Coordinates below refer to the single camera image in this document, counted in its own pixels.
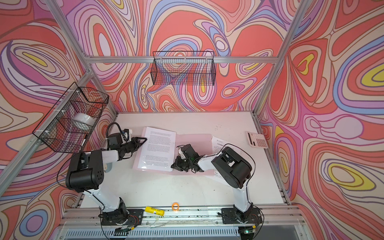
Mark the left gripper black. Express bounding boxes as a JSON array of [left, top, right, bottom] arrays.
[[119, 137, 147, 155]]

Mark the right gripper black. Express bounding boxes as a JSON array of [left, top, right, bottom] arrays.
[[170, 155, 193, 172]]

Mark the printed paper sheet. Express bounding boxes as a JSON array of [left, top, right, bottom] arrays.
[[206, 137, 230, 187], [133, 127, 176, 174]]

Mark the pink folder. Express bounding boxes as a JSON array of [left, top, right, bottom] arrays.
[[133, 134, 213, 176]]

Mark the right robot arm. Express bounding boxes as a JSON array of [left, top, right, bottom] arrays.
[[171, 144, 253, 223]]

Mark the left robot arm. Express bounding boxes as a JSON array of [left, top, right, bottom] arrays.
[[66, 130, 148, 225]]

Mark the grey blue stapler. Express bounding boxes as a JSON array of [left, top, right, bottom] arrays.
[[103, 163, 112, 173]]

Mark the yellow glue stick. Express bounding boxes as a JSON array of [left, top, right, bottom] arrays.
[[145, 206, 165, 217]]

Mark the white tape roll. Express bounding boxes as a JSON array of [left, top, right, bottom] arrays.
[[72, 113, 96, 128]]

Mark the pink calculator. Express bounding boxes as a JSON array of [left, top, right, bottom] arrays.
[[246, 132, 268, 149]]

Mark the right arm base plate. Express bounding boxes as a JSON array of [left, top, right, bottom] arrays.
[[218, 206, 263, 226]]

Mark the black wire basket back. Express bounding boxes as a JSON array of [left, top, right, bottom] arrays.
[[151, 51, 216, 86]]

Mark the black wire basket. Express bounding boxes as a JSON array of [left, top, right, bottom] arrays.
[[151, 51, 216, 86], [33, 83, 109, 153]]

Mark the black wire basket left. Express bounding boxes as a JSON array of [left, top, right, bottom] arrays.
[[33, 83, 109, 153]]

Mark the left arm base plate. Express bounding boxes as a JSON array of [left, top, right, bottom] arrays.
[[99, 209, 144, 227]]

